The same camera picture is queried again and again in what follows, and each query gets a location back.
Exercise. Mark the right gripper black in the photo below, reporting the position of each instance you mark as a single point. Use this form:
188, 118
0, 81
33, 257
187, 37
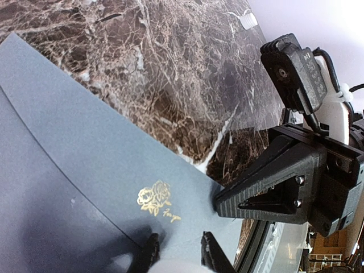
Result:
281, 185

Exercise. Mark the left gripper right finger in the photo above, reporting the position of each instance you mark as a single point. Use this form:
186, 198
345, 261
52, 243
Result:
212, 255

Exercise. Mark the black front table rail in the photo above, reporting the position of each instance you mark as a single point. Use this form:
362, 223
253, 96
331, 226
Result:
247, 259

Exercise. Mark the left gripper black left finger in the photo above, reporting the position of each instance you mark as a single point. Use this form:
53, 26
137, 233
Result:
150, 253

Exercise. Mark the grey envelope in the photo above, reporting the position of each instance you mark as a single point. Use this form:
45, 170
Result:
82, 188

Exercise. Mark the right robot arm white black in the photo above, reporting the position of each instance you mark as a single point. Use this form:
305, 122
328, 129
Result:
334, 114

